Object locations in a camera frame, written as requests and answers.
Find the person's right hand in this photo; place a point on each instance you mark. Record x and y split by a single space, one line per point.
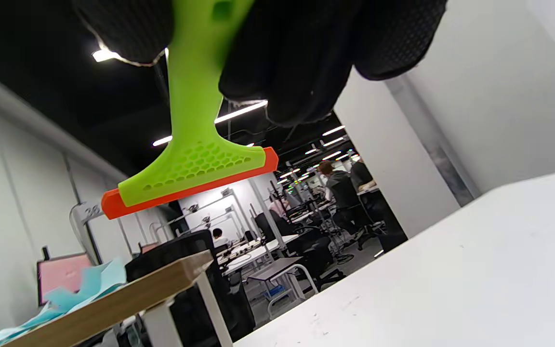
287 53

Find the green squeegee with orange blade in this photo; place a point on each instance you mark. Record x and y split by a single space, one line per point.
195 120

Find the long ceiling light strip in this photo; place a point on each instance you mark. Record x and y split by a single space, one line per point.
239 111

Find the black office chair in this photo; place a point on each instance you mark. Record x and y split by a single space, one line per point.
277 229
229 303

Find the bright ceiling light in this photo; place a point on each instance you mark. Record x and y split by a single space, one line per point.
104 54

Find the small white desk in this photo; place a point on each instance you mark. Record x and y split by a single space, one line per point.
277 272

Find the white rounded sign board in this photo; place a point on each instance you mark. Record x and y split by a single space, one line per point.
85 214

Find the white table leg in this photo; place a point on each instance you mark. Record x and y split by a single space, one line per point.
215 308

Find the wooden table board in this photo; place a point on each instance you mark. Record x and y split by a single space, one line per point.
113 301

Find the pile of light blue cloths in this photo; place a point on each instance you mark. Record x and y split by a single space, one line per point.
85 284

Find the monitor with pink screen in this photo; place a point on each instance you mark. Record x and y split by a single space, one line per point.
63 274

